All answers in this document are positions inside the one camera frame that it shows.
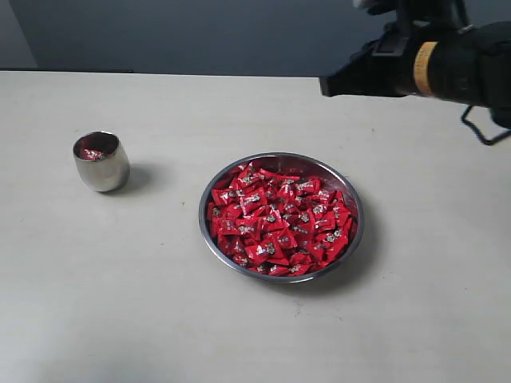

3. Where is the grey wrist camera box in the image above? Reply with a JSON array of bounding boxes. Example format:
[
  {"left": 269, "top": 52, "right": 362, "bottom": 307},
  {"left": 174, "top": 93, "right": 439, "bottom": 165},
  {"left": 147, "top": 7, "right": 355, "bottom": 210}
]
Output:
[{"left": 352, "top": 0, "right": 471, "bottom": 33}]

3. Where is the stainless steel cup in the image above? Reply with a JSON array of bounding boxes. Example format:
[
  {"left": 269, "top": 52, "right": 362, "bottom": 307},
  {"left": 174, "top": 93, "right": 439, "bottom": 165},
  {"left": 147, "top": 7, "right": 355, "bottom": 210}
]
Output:
[{"left": 73, "top": 131, "right": 131, "bottom": 192}]

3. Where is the round steel bowl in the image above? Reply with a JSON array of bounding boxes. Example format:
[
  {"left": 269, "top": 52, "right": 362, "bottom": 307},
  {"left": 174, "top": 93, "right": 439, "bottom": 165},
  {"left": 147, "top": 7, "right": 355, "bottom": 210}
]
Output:
[{"left": 198, "top": 152, "right": 366, "bottom": 285}]

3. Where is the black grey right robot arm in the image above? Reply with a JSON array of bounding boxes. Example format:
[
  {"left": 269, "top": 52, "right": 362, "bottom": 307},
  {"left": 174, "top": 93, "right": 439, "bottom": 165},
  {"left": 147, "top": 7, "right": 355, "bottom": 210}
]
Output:
[{"left": 319, "top": 22, "right": 510, "bottom": 128}]

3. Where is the pile of red wrapped candies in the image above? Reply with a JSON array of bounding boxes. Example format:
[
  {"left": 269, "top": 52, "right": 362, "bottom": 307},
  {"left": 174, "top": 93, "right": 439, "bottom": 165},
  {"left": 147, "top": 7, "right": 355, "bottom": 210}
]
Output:
[{"left": 207, "top": 160, "right": 354, "bottom": 277}]

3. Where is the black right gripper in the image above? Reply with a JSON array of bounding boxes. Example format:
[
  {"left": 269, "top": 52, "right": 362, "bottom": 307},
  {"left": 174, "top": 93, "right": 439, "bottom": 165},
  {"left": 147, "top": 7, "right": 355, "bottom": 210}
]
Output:
[{"left": 319, "top": 22, "right": 439, "bottom": 97}]

